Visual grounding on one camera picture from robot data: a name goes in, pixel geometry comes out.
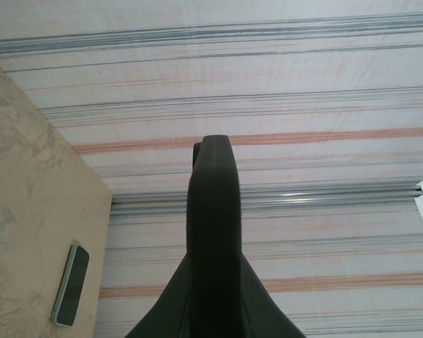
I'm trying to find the black phone case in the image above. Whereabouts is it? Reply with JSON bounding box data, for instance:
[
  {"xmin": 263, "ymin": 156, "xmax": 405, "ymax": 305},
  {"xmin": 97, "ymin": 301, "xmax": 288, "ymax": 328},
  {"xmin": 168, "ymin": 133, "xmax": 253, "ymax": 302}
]
[{"xmin": 183, "ymin": 134, "xmax": 250, "ymax": 338}]

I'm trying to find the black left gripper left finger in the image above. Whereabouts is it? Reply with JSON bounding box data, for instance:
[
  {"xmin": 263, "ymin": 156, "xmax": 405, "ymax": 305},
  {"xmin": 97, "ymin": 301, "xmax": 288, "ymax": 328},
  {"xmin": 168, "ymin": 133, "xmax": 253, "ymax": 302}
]
[{"xmin": 125, "ymin": 253, "xmax": 190, "ymax": 338}]

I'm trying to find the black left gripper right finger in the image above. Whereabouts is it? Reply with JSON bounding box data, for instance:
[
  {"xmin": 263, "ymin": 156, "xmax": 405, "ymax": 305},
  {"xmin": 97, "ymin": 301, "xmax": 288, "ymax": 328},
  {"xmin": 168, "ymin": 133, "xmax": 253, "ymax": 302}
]
[{"xmin": 241, "ymin": 253, "xmax": 304, "ymax": 338}]

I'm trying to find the black screen smartphone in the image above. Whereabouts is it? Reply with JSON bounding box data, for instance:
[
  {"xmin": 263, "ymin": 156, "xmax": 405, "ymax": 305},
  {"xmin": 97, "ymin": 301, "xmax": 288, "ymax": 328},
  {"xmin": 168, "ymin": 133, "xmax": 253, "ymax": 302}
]
[{"xmin": 57, "ymin": 244, "xmax": 90, "ymax": 325}]

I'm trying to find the light green phone case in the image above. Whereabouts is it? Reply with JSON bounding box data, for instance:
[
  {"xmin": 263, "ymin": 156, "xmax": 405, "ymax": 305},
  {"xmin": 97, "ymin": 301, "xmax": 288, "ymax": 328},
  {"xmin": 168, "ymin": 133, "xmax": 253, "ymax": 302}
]
[{"xmin": 51, "ymin": 239, "xmax": 92, "ymax": 327}]

